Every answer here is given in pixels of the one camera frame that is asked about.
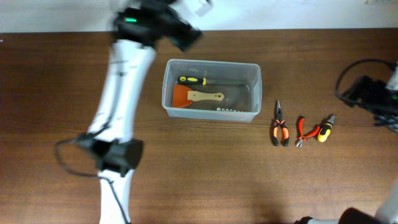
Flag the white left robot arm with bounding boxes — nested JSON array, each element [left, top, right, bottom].
[[75, 1, 212, 223]]

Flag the orange scraper wooden handle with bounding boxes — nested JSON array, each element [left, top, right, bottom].
[[172, 84, 224, 108]]

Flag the clear plastic container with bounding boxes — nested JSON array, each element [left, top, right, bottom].
[[162, 59, 262, 122]]

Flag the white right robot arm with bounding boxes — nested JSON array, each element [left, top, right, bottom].
[[295, 58, 397, 224]]

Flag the red diagonal cutters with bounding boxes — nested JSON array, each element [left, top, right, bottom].
[[295, 116, 320, 147]]

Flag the orange black needle-nose pliers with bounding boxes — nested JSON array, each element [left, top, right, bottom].
[[272, 100, 290, 147]]

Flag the orange socket bit rail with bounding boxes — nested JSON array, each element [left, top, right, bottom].
[[215, 107, 252, 116]]

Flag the yellow black stubby screwdriver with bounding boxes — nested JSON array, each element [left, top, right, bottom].
[[317, 114, 336, 142]]

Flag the metal file yellow black handle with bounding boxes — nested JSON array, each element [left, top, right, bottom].
[[177, 76, 248, 86]]

